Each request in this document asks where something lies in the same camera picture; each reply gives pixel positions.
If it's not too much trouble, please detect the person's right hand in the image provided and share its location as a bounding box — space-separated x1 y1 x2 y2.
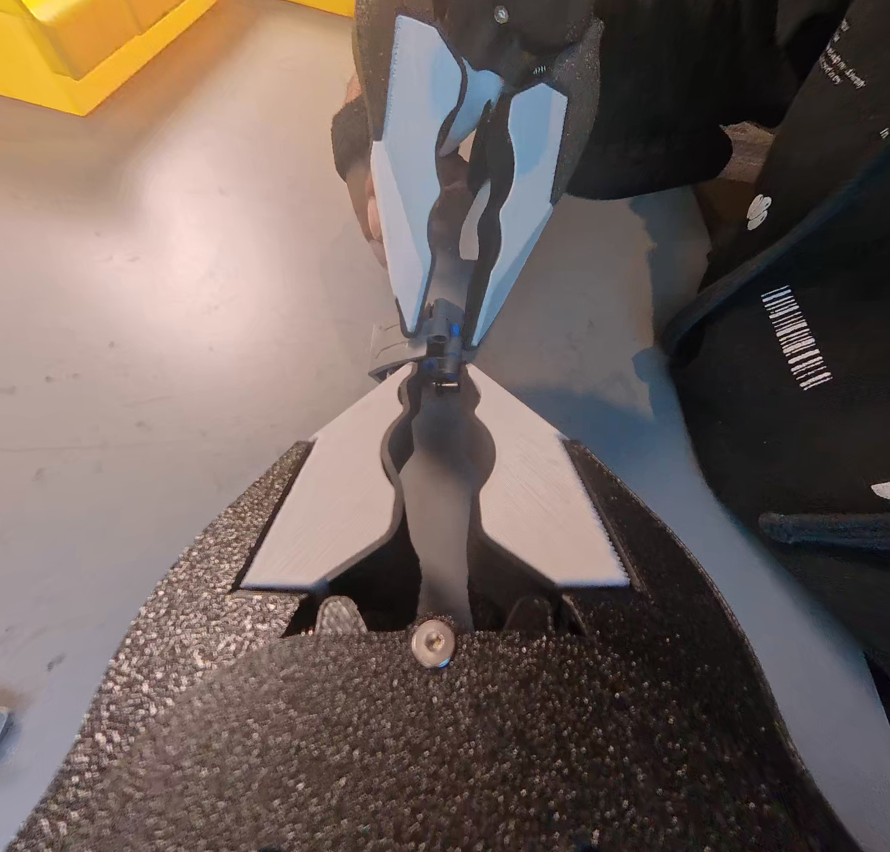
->
346 157 389 269

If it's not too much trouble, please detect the grey desk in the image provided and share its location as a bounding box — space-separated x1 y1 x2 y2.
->
0 0 890 852

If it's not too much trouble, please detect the grey toy joint assembly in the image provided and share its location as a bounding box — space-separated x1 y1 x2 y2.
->
369 299 477 394

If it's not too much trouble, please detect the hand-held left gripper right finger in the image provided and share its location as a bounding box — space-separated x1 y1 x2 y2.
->
464 364 630 589

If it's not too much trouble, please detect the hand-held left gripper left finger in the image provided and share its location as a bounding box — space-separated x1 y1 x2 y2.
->
242 364 418 592

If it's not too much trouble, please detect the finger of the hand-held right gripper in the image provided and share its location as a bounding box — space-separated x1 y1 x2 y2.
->
369 15 467 342
467 87 570 351

